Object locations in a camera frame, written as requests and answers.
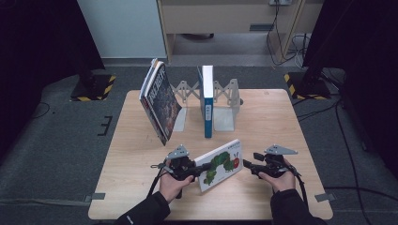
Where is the right hand-held gripper black cable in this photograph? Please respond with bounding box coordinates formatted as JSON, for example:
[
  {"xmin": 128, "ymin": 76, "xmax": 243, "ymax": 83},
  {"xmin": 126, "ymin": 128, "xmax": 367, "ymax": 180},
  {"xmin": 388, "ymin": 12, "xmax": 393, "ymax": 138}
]
[{"xmin": 287, "ymin": 165, "xmax": 311, "ymax": 210}]

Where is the white power strip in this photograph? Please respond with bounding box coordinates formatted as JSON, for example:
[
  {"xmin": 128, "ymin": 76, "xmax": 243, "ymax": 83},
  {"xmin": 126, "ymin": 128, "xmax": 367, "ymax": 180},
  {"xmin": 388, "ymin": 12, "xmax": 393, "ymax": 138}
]
[{"xmin": 268, "ymin": 0, "xmax": 294, "ymax": 7}]

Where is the black stand with striped base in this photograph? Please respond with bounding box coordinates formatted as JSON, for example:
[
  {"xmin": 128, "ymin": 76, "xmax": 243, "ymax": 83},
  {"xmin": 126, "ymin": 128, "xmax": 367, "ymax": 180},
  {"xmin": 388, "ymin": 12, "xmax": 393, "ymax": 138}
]
[
  {"xmin": 283, "ymin": 46, "xmax": 332, "ymax": 101},
  {"xmin": 69, "ymin": 57, "xmax": 116, "ymax": 102}
]

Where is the grey metal expandable book rack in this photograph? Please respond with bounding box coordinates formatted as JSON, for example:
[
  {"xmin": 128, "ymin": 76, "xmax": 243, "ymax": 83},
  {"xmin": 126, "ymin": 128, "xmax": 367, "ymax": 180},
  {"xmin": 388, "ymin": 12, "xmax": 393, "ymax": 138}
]
[{"xmin": 170, "ymin": 78, "xmax": 243, "ymax": 132}]

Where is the long black floor cable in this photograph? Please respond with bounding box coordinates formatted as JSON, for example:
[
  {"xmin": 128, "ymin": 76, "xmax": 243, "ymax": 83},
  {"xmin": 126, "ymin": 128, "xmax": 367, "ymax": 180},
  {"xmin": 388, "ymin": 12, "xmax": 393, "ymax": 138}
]
[{"xmin": 333, "ymin": 99, "xmax": 367, "ymax": 225}]

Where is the person's right hand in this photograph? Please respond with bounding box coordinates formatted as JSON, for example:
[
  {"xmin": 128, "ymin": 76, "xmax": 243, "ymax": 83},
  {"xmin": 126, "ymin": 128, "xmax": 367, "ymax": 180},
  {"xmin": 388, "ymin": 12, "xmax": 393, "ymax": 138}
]
[{"xmin": 258, "ymin": 158, "xmax": 297, "ymax": 194}]

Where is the thick blue book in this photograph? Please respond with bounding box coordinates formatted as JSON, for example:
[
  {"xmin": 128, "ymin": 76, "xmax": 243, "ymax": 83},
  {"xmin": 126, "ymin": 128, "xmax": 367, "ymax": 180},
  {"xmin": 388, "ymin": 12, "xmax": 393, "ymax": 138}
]
[{"xmin": 196, "ymin": 65, "xmax": 215, "ymax": 139}]

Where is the light wooden desk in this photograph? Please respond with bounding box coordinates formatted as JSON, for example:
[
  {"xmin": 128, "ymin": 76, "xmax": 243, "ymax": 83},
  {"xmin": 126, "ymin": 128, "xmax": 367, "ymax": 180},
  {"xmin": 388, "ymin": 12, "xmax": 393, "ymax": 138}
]
[{"xmin": 156, "ymin": 0, "xmax": 325, "ymax": 64}]

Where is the black curtain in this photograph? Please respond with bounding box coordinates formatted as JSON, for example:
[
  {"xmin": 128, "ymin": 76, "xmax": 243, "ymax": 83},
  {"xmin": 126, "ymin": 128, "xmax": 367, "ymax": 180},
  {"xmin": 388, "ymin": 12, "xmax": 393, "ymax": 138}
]
[
  {"xmin": 301, "ymin": 0, "xmax": 398, "ymax": 172},
  {"xmin": 0, "ymin": 0, "xmax": 106, "ymax": 158}
]

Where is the white cable bundle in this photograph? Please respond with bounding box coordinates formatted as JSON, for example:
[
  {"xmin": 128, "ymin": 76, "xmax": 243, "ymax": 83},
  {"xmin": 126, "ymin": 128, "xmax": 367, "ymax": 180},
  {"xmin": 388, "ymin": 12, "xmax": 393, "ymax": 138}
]
[{"xmin": 290, "ymin": 33, "xmax": 311, "ymax": 68}]

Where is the hand-held gripper black cable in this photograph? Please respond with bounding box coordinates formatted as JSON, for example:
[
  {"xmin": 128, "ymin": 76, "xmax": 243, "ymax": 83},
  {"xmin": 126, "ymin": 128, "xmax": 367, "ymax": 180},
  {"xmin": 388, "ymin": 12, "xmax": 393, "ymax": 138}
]
[
  {"xmin": 146, "ymin": 162, "xmax": 172, "ymax": 198},
  {"xmin": 287, "ymin": 165, "xmax": 311, "ymax": 210}
]

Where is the thin black floor cable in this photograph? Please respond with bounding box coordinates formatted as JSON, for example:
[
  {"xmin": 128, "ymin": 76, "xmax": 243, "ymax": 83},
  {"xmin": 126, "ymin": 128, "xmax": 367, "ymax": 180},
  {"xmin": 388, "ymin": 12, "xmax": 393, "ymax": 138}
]
[{"xmin": 323, "ymin": 186, "xmax": 398, "ymax": 202}]

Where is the white caterpillar picture book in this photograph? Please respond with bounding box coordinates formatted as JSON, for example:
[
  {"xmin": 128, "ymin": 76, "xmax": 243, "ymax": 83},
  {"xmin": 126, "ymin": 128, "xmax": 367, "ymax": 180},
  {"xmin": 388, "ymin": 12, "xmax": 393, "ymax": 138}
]
[{"xmin": 193, "ymin": 138, "xmax": 244, "ymax": 193}]

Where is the dark illustrated cover magazine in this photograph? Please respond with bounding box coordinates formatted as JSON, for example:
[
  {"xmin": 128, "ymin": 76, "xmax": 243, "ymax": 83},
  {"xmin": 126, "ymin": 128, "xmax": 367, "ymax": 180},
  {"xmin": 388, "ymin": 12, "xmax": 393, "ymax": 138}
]
[{"xmin": 142, "ymin": 60, "xmax": 183, "ymax": 147}]

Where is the red portrait cover magazine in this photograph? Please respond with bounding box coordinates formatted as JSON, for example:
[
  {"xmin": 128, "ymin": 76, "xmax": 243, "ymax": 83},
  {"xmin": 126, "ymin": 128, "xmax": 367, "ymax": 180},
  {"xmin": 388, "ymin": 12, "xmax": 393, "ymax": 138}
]
[{"xmin": 138, "ymin": 57, "xmax": 167, "ymax": 147}]

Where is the short black floor cable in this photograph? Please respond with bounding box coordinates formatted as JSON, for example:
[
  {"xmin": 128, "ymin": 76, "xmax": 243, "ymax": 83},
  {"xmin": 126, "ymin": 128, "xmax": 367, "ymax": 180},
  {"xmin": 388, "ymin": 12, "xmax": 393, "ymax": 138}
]
[{"xmin": 295, "ymin": 93, "xmax": 342, "ymax": 122}]

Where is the long grey floor strip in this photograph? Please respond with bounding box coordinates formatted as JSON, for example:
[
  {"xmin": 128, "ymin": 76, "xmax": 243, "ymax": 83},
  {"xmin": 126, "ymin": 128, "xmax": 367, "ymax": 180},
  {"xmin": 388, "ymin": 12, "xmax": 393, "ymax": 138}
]
[{"xmin": 0, "ymin": 198, "xmax": 92, "ymax": 208}]

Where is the person's left hand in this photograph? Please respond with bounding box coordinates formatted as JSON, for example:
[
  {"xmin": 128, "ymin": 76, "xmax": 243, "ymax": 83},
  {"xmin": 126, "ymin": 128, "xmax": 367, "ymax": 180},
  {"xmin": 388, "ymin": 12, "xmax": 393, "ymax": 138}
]
[{"xmin": 159, "ymin": 172, "xmax": 195, "ymax": 204}]

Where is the grey tape piece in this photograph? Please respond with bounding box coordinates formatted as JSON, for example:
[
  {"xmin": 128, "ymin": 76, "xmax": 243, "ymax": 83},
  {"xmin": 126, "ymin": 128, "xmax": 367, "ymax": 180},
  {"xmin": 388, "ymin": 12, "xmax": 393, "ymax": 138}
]
[
  {"xmin": 314, "ymin": 192, "xmax": 337, "ymax": 203},
  {"xmin": 84, "ymin": 192, "xmax": 107, "ymax": 203}
]

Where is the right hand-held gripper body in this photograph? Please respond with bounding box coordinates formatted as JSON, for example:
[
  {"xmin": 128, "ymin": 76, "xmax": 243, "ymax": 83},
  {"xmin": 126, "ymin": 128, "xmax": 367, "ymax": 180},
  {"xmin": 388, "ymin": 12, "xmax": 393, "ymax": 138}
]
[{"xmin": 259, "ymin": 143, "xmax": 299, "ymax": 179}]

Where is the black hanging power cable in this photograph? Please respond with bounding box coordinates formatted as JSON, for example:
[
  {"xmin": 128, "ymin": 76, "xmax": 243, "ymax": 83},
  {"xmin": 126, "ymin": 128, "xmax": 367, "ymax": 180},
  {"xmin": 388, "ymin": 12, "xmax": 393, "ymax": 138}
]
[{"xmin": 266, "ymin": 3, "xmax": 299, "ymax": 67}]

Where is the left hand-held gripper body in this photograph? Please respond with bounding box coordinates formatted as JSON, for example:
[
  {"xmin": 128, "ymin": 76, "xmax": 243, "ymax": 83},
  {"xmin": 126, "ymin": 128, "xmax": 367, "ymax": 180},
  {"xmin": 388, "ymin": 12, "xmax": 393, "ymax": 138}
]
[{"xmin": 165, "ymin": 143, "xmax": 197, "ymax": 182}]

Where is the left hand-held gripper black cable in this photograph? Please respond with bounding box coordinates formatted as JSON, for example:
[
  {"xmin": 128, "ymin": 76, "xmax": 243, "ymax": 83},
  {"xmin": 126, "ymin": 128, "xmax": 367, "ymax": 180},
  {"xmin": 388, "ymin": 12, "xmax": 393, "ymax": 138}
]
[{"xmin": 146, "ymin": 162, "xmax": 172, "ymax": 198}]

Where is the white cabinet panel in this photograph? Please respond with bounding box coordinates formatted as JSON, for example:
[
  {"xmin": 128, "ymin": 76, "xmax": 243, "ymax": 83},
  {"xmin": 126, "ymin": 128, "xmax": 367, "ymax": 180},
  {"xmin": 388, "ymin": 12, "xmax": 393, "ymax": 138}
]
[{"xmin": 77, "ymin": 0, "xmax": 167, "ymax": 59}]

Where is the looped black floor cable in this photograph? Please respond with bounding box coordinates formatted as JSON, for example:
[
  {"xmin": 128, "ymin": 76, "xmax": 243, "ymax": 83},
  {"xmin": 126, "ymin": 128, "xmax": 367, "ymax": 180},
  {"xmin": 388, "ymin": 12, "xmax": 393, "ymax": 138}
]
[{"xmin": 27, "ymin": 101, "xmax": 52, "ymax": 121}]

